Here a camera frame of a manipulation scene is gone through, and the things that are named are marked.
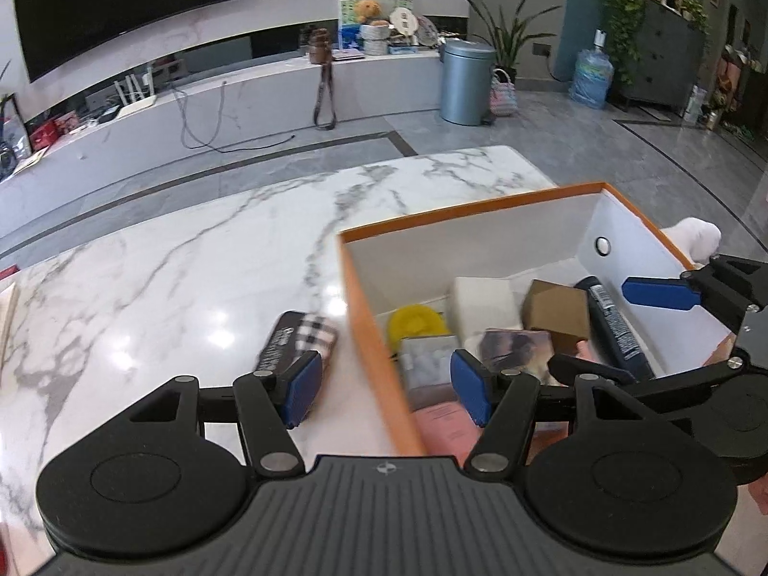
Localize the black spray can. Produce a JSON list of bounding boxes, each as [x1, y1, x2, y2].
[[574, 276, 656, 382]]

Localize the grey cabinet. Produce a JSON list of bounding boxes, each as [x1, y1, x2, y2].
[[618, 0, 707, 112]]

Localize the yellow round lid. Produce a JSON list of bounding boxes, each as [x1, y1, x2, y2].
[[387, 305, 448, 354]]

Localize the plaid case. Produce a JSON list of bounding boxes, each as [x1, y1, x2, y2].
[[255, 311, 342, 388]]

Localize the blue water jug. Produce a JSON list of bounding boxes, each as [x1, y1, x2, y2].
[[569, 30, 614, 110]]

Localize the illustrated figure box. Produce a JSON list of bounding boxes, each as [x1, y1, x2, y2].
[[480, 329, 556, 386]]

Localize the white sock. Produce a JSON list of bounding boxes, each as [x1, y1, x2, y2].
[[663, 219, 721, 266]]

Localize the red boxes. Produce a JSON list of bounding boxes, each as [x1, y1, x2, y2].
[[27, 113, 80, 152]]

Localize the black television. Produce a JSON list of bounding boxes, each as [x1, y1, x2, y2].
[[12, 0, 248, 84]]

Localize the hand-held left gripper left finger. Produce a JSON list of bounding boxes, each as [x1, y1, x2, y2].
[[129, 351, 325, 476]]

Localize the white marble media console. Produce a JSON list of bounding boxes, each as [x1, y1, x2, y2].
[[0, 48, 446, 236]]

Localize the brown camera with strap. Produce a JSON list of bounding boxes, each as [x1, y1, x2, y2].
[[307, 27, 337, 129]]

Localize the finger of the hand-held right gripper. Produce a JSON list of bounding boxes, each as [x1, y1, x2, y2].
[[548, 352, 750, 400], [622, 255, 768, 334]]

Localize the grey printed box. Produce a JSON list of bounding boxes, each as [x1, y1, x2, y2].
[[399, 335, 462, 392]]

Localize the woven basket bag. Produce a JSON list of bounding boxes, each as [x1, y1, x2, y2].
[[489, 69, 518, 117]]

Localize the black cable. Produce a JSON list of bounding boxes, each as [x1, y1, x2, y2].
[[173, 80, 296, 150]]

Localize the orange cardboard box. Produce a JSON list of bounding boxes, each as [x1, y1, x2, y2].
[[337, 181, 738, 458]]

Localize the ivy potted plant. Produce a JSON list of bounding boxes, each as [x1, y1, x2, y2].
[[588, 0, 661, 86]]

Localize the white rectangular box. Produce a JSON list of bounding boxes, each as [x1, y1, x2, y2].
[[450, 276, 524, 338]]

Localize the white router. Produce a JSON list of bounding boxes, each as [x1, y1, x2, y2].
[[116, 72, 157, 111]]

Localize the gold cardboard box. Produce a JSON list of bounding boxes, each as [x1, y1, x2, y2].
[[521, 279, 592, 344]]

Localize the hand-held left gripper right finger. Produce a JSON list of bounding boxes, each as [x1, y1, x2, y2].
[[450, 348, 685, 475]]

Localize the pink body wash tube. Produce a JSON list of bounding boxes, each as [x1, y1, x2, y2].
[[414, 402, 482, 457]]

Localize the long leaf potted plant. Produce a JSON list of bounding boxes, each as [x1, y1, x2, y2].
[[459, 0, 562, 83]]

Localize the grey metal trash bin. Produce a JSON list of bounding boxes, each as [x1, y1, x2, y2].
[[440, 41, 498, 127]]

